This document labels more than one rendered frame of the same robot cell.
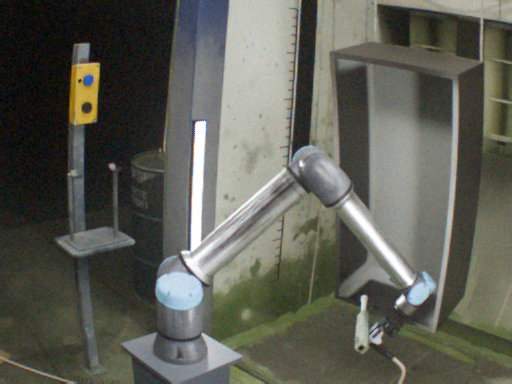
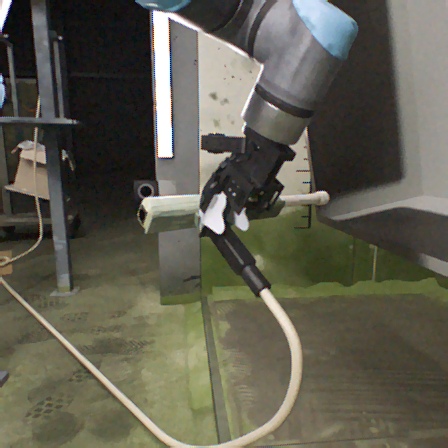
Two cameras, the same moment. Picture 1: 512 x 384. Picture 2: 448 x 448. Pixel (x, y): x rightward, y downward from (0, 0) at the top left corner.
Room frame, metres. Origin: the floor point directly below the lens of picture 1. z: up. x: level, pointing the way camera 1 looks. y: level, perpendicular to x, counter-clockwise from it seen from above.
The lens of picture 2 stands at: (1.50, -0.93, 0.65)
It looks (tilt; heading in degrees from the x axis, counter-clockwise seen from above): 11 degrees down; 40
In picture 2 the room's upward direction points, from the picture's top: straight up
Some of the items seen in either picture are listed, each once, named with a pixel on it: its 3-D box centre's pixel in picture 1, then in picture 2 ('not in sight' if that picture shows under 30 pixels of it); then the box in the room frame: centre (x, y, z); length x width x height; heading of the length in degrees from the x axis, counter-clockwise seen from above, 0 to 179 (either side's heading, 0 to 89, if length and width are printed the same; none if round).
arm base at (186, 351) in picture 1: (179, 339); not in sight; (1.64, 0.22, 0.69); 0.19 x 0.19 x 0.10
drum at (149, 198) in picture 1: (174, 229); not in sight; (3.40, 0.48, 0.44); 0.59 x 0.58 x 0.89; 27
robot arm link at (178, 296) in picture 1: (179, 304); not in sight; (1.65, 0.22, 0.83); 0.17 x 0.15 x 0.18; 9
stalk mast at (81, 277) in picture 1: (77, 223); (50, 117); (2.32, 0.80, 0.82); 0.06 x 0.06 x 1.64; 47
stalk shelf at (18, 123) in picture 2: (93, 241); (40, 123); (2.23, 0.69, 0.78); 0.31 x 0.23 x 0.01; 137
